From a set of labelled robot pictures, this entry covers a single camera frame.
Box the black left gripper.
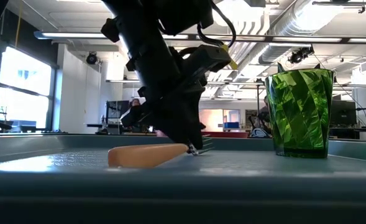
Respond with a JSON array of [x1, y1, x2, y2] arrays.
[[144, 44, 234, 152]]

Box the black ceiling spotlight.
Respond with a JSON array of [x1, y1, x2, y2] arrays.
[[85, 51, 99, 65]]

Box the fork with wooden handle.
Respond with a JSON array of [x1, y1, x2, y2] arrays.
[[107, 136, 215, 169]]

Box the black track light cluster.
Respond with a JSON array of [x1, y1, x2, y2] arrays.
[[287, 45, 315, 65]]

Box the black ceiling rail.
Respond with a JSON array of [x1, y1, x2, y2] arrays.
[[311, 0, 366, 14]]

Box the long ceiling light bar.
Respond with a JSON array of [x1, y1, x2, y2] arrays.
[[33, 30, 366, 44]]

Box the blue-grey plastic tray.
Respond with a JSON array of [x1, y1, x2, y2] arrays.
[[0, 133, 366, 224]]

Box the silver ventilation duct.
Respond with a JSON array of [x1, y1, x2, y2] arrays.
[[258, 0, 345, 65]]

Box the large bright window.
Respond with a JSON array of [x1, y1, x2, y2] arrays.
[[0, 45, 55, 133]]

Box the green faceted plastic cup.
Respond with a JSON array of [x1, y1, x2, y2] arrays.
[[264, 68, 336, 159]]

